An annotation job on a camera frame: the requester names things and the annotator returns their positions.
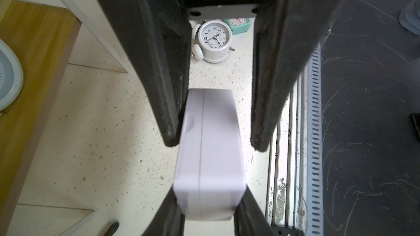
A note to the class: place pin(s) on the lilac square alarm clock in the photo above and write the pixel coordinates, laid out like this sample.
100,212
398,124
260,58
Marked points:
210,179

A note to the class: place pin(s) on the black phone on floor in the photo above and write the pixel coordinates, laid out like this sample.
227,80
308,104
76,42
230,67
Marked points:
415,119

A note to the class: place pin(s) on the white twin-bell alarm clock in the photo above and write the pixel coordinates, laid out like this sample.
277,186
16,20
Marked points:
12,76

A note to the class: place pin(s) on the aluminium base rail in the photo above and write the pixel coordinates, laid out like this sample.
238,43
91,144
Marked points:
294,203

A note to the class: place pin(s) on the wooden two-tier shelf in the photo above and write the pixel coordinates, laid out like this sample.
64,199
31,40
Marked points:
42,37

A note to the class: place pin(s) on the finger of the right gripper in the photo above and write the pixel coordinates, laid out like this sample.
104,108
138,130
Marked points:
156,37
285,34

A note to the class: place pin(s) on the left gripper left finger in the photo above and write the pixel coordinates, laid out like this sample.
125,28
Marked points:
169,219

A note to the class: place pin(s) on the orange handled pliers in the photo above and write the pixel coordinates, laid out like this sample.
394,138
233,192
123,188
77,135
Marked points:
110,229

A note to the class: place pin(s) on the teal square alarm clock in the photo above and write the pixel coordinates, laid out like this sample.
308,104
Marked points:
238,26

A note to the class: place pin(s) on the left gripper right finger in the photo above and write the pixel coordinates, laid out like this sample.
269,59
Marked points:
249,219

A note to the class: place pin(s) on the large white twin-bell clock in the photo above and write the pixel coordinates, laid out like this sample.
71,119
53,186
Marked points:
211,41

